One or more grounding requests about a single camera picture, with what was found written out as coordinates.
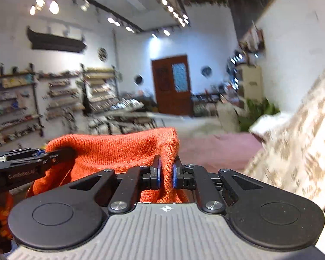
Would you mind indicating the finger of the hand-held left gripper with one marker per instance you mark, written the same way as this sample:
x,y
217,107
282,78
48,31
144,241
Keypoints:
x,y
24,153
61,155

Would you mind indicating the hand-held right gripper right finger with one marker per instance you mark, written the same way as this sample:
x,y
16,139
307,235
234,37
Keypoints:
x,y
175,179

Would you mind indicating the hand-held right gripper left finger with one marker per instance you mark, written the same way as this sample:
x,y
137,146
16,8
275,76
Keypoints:
x,y
157,174

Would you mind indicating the orange knit sweater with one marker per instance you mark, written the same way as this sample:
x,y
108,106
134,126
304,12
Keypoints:
x,y
111,146

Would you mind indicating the tall goods shelf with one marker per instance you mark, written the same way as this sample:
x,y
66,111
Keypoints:
x,y
13,105

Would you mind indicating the purple bed cover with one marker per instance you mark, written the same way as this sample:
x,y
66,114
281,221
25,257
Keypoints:
x,y
219,149

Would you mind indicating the low display table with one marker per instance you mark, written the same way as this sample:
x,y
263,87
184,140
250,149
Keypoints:
x,y
124,116

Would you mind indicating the metal goods rack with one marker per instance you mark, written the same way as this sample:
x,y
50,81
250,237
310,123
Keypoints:
x,y
100,89

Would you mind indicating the dark side table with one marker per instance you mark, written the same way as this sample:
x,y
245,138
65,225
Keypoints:
x,y
204,104

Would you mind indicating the beige cushion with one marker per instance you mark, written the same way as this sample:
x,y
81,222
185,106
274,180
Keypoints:
x,y
227,117

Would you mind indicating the wooden door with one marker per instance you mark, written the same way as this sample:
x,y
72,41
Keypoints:
x,y
165,92

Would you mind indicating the green potted plant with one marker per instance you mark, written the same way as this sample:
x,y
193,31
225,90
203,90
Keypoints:
x,y
257,111

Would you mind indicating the beige cabinet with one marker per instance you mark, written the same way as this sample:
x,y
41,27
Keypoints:
x,y
250,82

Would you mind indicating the beige patterned quilt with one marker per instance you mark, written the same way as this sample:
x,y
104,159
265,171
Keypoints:
x,y
300,146

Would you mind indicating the black ceiling track light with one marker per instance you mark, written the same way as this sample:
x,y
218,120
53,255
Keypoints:
x,y
97,4

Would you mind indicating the ceiling lamp row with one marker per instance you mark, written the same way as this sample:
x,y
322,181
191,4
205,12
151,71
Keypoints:
x,y
174,9

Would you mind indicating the wall goods shelf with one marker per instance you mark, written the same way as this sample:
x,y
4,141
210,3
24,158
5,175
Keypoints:
x,y
61,94

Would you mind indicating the round wall ornament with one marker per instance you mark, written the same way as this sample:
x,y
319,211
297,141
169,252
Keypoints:
x,y
138,79
102,54
206,70

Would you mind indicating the dark wooden wall plaque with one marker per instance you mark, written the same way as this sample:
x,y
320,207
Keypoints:
x,y
57,43

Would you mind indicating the hanging wall rack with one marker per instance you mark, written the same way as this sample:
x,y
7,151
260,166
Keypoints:
x,y
252,40

